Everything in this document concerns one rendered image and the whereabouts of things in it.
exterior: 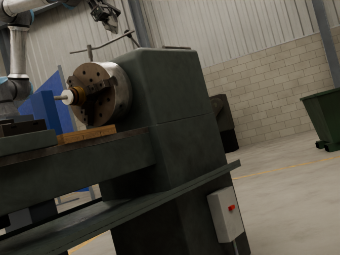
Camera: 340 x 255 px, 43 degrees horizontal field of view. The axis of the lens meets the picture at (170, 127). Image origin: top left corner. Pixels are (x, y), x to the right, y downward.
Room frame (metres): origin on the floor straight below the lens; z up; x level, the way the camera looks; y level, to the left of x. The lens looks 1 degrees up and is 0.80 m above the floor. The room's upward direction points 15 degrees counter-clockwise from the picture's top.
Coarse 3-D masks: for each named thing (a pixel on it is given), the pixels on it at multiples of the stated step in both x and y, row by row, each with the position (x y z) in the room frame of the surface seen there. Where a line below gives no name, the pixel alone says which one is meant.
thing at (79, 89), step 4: (72, 88) 1.95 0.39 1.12; (76, 88) 1.94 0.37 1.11; (80, 88) 1.96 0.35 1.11; (72, 92) 1.91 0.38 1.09; (76, 92) 1.93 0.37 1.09; (80, 92) 1.94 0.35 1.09; (84, 92) 1.95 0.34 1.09; (76, 96) 1.92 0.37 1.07; (80, 96) 1.94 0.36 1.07; (84, 96) 1.95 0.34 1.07; (76, 100) 1.93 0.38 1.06; (80, 100) 1.94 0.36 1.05; (84, 100) 1.96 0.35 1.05; (72, 104) 1.93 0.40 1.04; (76, 104) 1.95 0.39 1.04; (80, 104) 1.97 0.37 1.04
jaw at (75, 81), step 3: (72, 75) 2.10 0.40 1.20; (69, 78) 2.06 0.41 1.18; (72, 78) 2.05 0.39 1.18; (75, 78) 2.07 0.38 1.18; (66, 81) 2.07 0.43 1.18; (69, 81) 2.06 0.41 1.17; (72, 81) 2.03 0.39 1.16; (75, 81) 2.04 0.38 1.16; (78, 81) 2.06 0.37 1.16; (69, 84) 2.06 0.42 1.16; (72, 84) 2.02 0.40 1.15; (75, 84) 2.02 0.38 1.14; (78, 84) 2.03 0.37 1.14; (81, 84) 2.05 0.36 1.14; (84, 84) 2.06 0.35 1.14; (69, 87) 2.04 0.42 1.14; (72, 87) 2.00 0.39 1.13; (81, 87) 2.02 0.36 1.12; (84, 87) 2.04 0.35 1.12
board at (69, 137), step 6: (102, 126) 1.81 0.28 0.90; (108, 126) 1.84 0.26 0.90; (114, 126) 1.87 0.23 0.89; (72, 132) 1.67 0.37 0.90; (78, 132) 1.69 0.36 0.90; (84, 132) 1.72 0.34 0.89; (90, 132) 1.74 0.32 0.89; (96, 132) 1.77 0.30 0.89; (102, 132) 1.80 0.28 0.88; (108, 132) 1.83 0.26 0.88; (114, 132) 1.86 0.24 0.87; (60, 138) 1.64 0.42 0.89; (66, 138) 1.64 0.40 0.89; (72, 138) 1.66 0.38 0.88; (78, 138) 1.69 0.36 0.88; (84, 138) 1.71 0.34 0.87; (90, 138) 1.74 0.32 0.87; (60, 144) 1.64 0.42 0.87
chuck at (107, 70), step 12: (84, 72) 2.06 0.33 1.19; (96, 72) 2.01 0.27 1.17; (108, 72) 1.97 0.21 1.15; (120, 72) 2.04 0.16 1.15; (120, 84) 2.00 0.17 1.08; (96, 96) 2.14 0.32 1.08; (108, 96) 1.99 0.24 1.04; (120, 96) 1.99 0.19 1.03; (72, 108) 2.13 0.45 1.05; (96, 108) 2.04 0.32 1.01; (108, 108) 2.00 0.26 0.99; (96, 120) 2.05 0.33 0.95; (108, 120) 2.01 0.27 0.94
